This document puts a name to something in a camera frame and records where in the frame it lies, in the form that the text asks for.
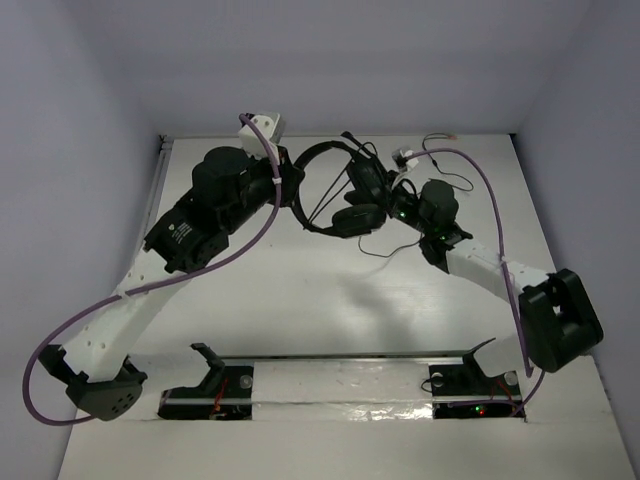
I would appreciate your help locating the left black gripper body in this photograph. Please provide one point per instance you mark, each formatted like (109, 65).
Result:
(288, 176)

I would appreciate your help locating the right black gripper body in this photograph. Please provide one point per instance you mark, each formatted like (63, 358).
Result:
(400, 204)

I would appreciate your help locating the black over-ear headphones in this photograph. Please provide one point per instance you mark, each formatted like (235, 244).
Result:
(368, 200)

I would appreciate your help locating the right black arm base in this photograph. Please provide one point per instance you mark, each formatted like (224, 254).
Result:
(462, 391)

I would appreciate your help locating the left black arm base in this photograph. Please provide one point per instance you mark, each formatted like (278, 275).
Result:
(223, 394)

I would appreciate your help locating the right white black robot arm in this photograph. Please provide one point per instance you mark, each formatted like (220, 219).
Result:
(554, 318)

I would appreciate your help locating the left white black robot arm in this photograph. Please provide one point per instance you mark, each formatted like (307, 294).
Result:
(233, 200)

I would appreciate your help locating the silver foil covered panel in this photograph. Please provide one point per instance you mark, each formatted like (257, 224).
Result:
(341, 390)

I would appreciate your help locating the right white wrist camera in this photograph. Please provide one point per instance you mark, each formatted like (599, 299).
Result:
(405, 163)

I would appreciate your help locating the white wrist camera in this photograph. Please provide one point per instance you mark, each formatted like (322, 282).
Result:
(405, 163)
(257, 128)

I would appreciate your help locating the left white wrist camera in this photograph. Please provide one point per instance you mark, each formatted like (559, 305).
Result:
(257, 128)

